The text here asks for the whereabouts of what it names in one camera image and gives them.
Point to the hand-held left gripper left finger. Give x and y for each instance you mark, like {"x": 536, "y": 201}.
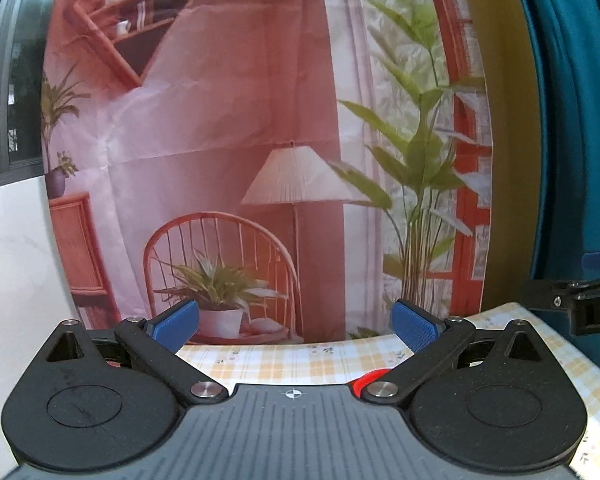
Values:
{"x": 175, "y": 321}

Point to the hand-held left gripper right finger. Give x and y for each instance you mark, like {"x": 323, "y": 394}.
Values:
{"x": 414, "y": 324}

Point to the red plastic bowl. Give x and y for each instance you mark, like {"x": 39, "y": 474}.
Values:
{"x": 369, "y": 382}

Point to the yellow checkered floral tablecloth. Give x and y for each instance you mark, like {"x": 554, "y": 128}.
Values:
{"x": 290, "y": 365}

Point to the dark framed window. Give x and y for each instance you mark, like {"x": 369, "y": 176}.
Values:
{"x": 0, "y": 60}

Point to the printed wall backdrop cloth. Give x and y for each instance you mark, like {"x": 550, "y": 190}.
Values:
{"x": 230, "y": 110}

